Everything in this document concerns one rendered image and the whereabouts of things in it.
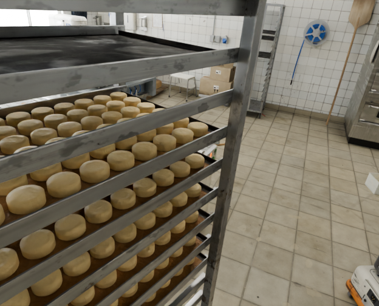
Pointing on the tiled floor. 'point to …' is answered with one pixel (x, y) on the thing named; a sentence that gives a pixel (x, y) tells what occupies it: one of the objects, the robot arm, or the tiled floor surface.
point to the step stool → (183, 82)
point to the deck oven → (375, 90)
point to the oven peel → (356, 17)
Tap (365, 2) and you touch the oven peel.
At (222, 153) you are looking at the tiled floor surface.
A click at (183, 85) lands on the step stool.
